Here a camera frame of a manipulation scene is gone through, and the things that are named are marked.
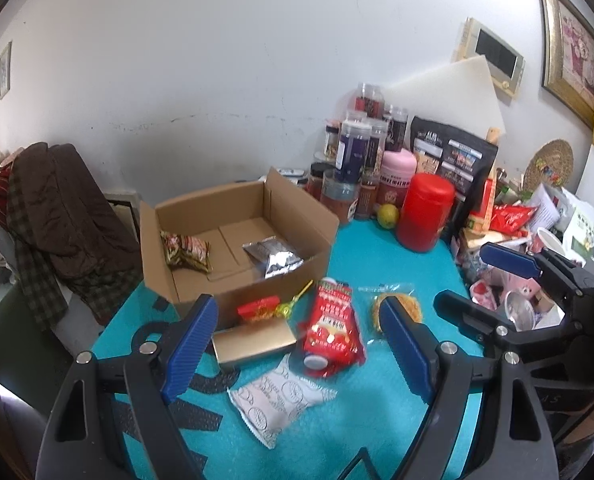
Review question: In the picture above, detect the steel cup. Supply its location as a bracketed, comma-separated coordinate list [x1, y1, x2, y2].
[504, 290, 538, 331]

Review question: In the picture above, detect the black lid red spice jar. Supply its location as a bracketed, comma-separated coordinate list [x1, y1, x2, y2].
[307, 162, 335, 201]

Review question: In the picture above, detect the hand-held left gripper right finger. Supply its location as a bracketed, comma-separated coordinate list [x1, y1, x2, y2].
[378, 296, 560, 480]

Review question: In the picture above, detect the silver foil snack packet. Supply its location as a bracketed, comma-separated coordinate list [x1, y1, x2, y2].
[242, 237, 305, 279]

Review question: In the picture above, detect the brown red noodle snack packet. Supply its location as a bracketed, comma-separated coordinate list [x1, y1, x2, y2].
[159, 230, 213, 273]

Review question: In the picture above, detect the green round fruit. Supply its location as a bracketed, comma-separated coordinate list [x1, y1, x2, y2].
[376, 203, 401, 231]

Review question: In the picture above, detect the black printed pouch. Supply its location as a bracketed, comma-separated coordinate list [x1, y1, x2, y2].
[409, 116, 499, 201]

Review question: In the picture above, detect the dark blue label jar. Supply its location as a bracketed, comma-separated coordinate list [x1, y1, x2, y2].
[334, 110, 373, 183]

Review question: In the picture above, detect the white patterned snack packet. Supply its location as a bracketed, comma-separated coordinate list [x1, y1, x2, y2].
[227, 352, 338, 451]

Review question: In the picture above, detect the clear lid red spice jar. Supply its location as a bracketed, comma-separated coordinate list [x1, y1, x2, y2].
[321, 170, 360, 223]

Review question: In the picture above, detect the beige wall intercom panel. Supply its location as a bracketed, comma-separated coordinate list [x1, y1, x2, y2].
[454, 16, 526, 97]

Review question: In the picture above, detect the gold rectangular box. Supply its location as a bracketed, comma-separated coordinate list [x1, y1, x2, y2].
[211, 319, 298, 372]

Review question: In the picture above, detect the brown quilted jacket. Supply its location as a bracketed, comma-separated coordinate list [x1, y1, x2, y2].
[6, 142, 143, 331]

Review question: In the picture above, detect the white foam board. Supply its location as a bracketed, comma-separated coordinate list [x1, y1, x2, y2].
[387, 55, 508, 133]

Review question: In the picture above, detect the tall jar red label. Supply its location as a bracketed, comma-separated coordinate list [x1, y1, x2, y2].
[354, 82, 388, 121]

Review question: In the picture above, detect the black cable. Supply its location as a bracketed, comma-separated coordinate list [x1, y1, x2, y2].
[337, 447, 378, 480]

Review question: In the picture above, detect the brown cardboard box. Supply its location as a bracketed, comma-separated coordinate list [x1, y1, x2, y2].
[138, 166, 340, 318]

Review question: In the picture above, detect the white paper cup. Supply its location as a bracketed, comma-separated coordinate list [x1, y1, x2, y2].
[532, 227, 578, 261]

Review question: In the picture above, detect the clear jar dark label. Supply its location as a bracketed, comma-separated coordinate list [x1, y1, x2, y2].
[384, 105, 409, 153]

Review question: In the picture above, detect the woven round trivet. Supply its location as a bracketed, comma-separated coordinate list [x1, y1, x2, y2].
[522, 139, 575, 193]

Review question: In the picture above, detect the gold framed picture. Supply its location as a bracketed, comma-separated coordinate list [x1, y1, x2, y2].
[536, 0, 594, 131]

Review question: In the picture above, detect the small framed wall picture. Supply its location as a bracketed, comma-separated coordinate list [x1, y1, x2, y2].
[0, 41, 13, 101]

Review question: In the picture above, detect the yellow green lollipop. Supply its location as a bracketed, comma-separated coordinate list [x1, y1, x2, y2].
[275, 280, 314, 318]

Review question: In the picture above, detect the red cylindrical canister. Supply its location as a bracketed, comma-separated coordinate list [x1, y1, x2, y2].
[396, 172, 456, 253]

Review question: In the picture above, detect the pink lidded jar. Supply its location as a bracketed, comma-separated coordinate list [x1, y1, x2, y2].
[379, 150, 418, 208]

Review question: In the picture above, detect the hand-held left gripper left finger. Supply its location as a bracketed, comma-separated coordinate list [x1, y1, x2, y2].
[36, 294, 220, 480]

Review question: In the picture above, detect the brown sauce bottle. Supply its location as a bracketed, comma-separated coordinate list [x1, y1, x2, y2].
[357, 170, 380, 220]

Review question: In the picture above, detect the waffle cookie clear packet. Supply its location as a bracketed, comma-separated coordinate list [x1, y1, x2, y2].
[358, 282, 425, 343]

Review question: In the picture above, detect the small red gold candy packet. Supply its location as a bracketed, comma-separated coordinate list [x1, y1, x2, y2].
[236, 296, 281, 322]

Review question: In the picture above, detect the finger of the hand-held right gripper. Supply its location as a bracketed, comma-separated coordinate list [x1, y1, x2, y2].
[479, 241, 594, 311]
[433, 289, 578, 361]

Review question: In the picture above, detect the yellow red food box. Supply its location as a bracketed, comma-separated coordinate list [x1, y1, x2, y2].
[464, 180, 498, 236]

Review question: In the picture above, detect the red crinkled packet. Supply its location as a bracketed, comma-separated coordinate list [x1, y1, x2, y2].
[489, 204, 538, 233]

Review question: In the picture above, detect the small jar of nuts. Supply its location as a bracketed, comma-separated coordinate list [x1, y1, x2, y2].
[322, 120, 340, 161]

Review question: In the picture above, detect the red snack bag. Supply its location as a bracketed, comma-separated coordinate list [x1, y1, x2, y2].
[297, 277, 367, 378]

